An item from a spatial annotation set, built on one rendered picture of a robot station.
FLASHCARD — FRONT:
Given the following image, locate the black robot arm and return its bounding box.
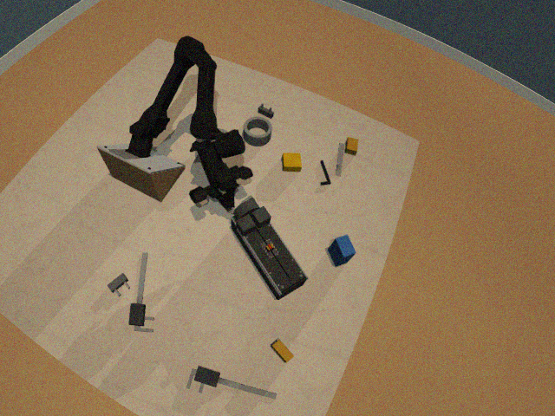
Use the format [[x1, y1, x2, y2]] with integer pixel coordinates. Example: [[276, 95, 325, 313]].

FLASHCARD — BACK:
[[126, 36, 245, 192]]

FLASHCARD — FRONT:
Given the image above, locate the blue cube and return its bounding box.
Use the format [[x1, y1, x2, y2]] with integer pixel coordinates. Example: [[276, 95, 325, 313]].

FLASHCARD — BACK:
[[328, 235, 356, 267]]

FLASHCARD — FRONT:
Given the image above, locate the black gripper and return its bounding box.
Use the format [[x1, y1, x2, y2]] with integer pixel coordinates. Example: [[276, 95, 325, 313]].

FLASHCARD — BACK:
[[189, 159, 253, 211]]

